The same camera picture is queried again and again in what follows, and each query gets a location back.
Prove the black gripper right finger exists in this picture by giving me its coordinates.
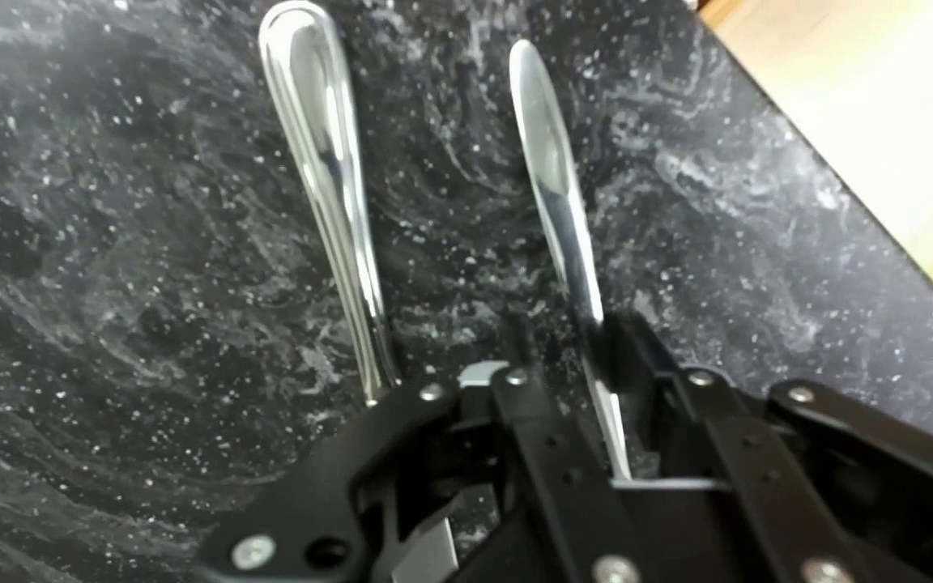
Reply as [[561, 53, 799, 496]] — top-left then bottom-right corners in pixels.
[[604, 310, 933, 583]]

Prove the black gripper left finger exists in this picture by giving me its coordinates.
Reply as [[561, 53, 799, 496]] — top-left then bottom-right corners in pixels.
[[196, 366, 641, 583]]

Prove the silver knife ridged handle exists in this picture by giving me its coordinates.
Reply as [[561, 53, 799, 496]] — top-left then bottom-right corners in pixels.
[[256, 0, 399, 410]]

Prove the silver fork plain handle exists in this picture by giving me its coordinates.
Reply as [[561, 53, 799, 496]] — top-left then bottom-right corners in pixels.
[[505, 40, 637, 483]]

